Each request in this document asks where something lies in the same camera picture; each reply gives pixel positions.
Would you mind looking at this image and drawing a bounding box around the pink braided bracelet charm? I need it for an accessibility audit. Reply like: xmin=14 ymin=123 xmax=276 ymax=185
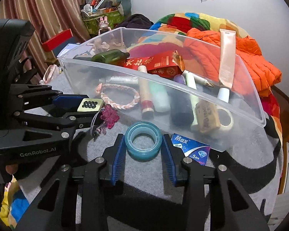
xmin=77 ymin=83 xmax=140 ymax=139

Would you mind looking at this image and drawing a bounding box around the blue Max blade box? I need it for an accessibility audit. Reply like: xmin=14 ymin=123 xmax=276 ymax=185
xmin=171 ymin=134 xmax=210 ymax=166

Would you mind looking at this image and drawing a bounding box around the white gauze tape roll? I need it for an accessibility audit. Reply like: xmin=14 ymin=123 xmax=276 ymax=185
xmin=217 ymin=107 xmax=234 ymax=131

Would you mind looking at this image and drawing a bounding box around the blue adhesive tape roll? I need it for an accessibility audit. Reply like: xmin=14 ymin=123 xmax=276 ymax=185
xmin=125 ymin=121 xmax=162 ymax=162

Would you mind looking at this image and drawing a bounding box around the dark green glass bottle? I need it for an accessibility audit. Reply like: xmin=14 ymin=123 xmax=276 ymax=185
xmin=74 ymin=49 xmax=131 ymax=66

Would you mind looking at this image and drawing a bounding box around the beige lipstick tube red band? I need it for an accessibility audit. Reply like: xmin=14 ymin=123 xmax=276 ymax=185
xmin=138 ymin=78 xmax=154 ymax=119

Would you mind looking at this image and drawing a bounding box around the dark purple spray bottle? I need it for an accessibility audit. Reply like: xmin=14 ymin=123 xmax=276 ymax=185
xmin=170 ymin=74 xmax=195 ymax=127

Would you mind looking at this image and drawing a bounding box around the mint green small bottle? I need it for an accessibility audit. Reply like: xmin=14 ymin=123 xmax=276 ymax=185
xmin=149 ymin=81 xmax=171 ymax=113

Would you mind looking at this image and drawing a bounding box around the red paper box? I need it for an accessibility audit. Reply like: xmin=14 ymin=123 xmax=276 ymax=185
xmin=124 ymin=51 xmax=185 ymax=79

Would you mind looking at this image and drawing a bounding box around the light green marker stick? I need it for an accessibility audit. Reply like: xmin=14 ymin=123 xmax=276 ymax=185
xmin=184 ymin=71 xmax=199 ymax=131

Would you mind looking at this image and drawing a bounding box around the beige cream tube white cap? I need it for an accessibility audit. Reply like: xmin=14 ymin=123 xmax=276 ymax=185
xmin=218 ymin=29 xmax=236 ymax=103

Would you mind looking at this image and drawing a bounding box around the small white ointment tube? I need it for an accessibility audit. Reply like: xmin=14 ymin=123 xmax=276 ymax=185
xmin=99 ymin=76 xmax=138 ymax=85

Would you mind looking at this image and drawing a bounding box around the white fountain pen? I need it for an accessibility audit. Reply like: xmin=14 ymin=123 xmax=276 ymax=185
xmin=172 ymin=51 xmax=214 ymax=88

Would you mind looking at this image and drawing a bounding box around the person's left hand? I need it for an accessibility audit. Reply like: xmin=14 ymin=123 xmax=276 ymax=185
xmin=6 ymin=164 xmax=18 ymax=175

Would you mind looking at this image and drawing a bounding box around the red gift box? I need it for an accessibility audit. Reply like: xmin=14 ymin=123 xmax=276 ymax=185
xmin=42 ymin=29 xmax=73 ymax=52

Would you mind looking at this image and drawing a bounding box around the blue white booklet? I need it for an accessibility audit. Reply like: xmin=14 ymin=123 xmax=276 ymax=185
xmin=57 ymin=43 xmax=80 ymax=57

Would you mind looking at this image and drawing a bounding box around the grey black patterned blanket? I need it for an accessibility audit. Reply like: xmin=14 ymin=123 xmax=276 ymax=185
xmin=16 ymin=71 xmax=284 ymax=231

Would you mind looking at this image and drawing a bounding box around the striped pink brown curtain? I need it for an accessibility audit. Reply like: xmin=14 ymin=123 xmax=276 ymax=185
xmin=0 ymin=0 xmax=90 ymax=78

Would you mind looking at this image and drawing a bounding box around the pink rabbit toy figure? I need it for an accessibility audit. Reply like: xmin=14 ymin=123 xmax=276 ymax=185
xmin=98 ymin=16 xmax=111 ymax=35

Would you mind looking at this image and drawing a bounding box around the green basket of clutter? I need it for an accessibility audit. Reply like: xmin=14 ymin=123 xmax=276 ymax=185
xmin=81 ymin=0 xmax=125 ymax=35

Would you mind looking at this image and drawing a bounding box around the clear plastic storage box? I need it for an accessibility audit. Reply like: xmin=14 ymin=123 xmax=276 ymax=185
xmin=59 ymin=28 xmax=267 ymax=151

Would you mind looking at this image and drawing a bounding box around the dark purple clothes pile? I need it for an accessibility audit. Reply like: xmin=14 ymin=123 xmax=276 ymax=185
xmin=116 ymin=14 xmax=153 ymax=30

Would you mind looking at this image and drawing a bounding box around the colourful patchwork quilt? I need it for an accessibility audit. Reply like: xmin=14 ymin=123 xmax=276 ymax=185
xmin=128 ymin=13 xmax=282 ymax=138

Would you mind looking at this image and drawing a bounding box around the orange puffer jacket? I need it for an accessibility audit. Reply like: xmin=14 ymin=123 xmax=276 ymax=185
xmin=184 ymin=28 xmax=282 ymax=98

